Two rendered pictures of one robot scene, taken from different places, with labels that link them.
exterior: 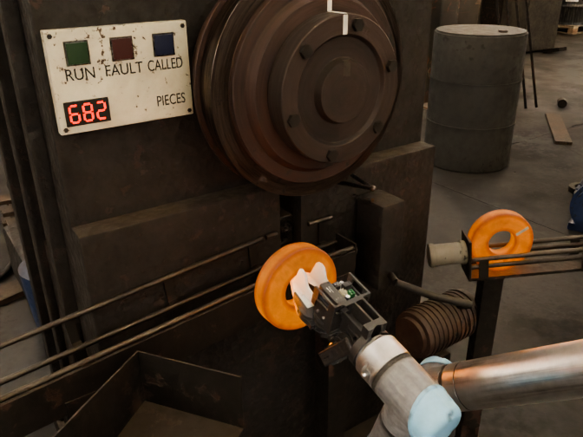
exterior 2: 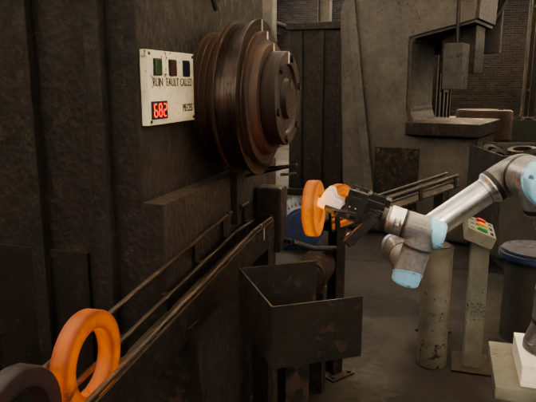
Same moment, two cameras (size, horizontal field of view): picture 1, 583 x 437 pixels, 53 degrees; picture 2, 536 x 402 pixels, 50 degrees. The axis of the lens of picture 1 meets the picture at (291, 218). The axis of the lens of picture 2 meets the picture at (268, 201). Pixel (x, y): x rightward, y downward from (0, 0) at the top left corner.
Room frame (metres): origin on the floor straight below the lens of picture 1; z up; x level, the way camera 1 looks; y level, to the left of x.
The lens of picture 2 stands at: (-0.26, 1.05, 1.16)
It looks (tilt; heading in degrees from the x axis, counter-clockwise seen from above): 12 degrees down; 322
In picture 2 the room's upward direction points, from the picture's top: straight up
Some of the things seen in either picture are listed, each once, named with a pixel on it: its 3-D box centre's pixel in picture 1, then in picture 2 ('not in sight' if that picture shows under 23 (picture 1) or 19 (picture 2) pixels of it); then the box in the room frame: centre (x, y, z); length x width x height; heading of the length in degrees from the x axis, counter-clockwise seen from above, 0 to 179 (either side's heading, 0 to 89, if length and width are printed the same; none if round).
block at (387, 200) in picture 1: (377, 239); (270, 218); (1.33, -0.22, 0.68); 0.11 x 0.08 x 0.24; 34
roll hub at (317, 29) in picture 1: (337, 89); (282, 98); (1.11, -0.09, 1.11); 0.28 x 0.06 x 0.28; 124
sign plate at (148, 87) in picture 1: (123, 75); (170, 87); (1.09, 0.31, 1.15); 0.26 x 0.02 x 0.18; 124
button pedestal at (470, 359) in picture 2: not in sight; (475, 294); (0.96, -1.01, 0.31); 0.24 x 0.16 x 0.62; 124
